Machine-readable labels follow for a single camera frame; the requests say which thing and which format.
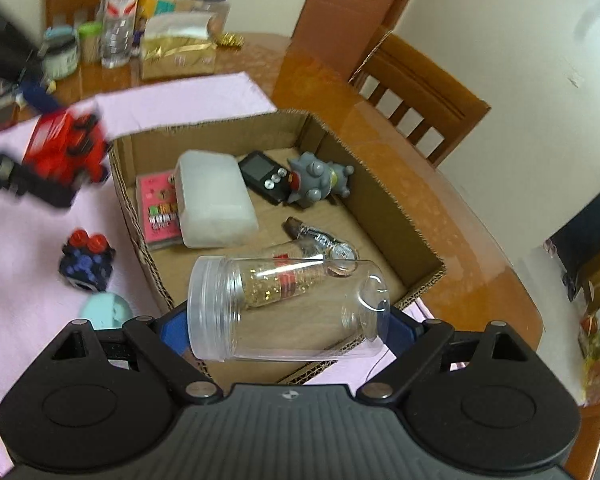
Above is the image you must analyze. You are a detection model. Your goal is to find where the red toy car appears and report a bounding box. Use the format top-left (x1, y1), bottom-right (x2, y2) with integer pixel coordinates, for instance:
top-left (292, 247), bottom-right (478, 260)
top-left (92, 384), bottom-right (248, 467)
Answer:
top-left (22, 108), bottom-right (111, 188)

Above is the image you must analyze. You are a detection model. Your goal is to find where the pink table cloth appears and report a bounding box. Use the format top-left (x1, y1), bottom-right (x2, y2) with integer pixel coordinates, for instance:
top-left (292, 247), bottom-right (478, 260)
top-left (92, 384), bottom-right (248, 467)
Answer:
top-left (0, 71), bottom-right (437, 476)

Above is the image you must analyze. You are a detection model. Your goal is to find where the white translucent plastic box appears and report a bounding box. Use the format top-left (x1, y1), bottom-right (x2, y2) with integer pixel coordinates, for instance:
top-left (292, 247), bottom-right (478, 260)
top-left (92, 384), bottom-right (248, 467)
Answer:
top-left (174, 150), bottom-right (259, 249)

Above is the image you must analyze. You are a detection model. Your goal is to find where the clear water bottle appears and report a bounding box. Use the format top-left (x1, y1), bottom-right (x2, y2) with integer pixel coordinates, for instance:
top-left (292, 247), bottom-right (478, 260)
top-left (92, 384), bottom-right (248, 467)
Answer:
top-left (100, 0), bottom-right (138, 68)

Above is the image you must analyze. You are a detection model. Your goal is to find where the black electronic device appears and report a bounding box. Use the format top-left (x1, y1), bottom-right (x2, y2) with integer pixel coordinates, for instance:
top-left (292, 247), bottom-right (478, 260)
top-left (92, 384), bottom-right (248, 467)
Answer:
top-left (238, 151), bottom-right (290, 206)

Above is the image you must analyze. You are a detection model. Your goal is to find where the grey lidded tub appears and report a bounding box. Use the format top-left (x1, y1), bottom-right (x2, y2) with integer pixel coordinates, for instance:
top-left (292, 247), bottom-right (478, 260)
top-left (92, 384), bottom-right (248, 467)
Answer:
top-left (41, 25), bottom-right (80, 80)

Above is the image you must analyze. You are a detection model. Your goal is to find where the black blue toy cube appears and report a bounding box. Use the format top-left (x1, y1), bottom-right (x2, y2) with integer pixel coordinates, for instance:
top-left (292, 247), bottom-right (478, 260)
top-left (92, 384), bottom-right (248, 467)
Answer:
top-left (58, 229), bottom-right (117, 292)

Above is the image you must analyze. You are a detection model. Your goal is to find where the light blue round case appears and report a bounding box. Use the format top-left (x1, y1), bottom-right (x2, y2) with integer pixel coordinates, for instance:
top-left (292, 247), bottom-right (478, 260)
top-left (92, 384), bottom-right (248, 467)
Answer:
top-left (79, 292), bottom-right (134, 330)

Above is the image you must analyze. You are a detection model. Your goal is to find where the brown cardboard box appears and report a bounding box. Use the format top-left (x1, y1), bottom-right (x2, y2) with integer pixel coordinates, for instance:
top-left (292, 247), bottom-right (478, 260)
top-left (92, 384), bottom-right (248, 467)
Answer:
top-left (108, 108), bottom-right (448, 386)

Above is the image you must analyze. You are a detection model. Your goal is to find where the pink card box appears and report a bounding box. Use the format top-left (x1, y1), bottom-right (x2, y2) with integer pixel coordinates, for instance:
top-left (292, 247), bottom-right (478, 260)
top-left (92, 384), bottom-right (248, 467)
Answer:
top-left (135, 170), bottom-right (182, 249)

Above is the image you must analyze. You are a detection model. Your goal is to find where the small glitter bottle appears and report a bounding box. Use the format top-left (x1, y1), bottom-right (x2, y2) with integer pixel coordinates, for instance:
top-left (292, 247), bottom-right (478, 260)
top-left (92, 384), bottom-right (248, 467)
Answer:
top-left (239, 240), bottom-right (326, 308)

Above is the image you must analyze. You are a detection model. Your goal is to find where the wooden chair left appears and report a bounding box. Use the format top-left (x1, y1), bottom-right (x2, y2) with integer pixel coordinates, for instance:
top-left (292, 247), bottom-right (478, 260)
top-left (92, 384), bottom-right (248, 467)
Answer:
top-left (349, 26), bottom-right (491, 167)

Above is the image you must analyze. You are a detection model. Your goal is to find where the gold tissue pack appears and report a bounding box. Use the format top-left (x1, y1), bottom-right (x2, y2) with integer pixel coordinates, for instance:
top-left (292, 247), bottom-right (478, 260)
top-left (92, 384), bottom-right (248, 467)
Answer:
top-left (140, 12), bottom-right (216, 80)

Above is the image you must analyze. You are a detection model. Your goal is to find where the clear plastic jar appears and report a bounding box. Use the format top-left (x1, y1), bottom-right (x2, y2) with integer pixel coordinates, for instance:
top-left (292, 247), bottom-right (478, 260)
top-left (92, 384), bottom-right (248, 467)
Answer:
top-left (186, 256), bottom-right (391, 362)

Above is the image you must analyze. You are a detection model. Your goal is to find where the grey toy figure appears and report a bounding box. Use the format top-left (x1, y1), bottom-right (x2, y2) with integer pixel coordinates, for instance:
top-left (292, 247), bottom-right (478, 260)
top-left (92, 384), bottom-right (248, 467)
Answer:
top-left (286, 152), bottom-right (354, 209)

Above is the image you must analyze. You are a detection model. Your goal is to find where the gold hair clip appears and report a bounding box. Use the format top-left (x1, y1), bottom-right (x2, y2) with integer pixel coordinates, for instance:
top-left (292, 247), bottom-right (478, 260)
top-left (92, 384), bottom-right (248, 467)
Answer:
top-left (216, 32), bottom-right (245, 49)

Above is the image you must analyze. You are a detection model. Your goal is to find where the wristwatch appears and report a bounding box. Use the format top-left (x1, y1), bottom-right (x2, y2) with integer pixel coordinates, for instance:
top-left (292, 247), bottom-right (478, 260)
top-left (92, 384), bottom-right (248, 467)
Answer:
top-left (283, 217), bottom-right (358, 276)

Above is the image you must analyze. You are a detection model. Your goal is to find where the green cap toothpick holder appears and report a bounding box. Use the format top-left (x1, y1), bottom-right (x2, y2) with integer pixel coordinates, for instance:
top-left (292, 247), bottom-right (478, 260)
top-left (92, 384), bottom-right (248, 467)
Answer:
top-left (76, 21), bottom-right (102, 64)

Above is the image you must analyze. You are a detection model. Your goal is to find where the large clear lidded jar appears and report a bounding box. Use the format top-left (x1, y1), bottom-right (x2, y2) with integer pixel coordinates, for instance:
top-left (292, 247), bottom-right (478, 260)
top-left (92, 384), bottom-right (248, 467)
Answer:
top-left (174, 0), bottom-right (230, 37)

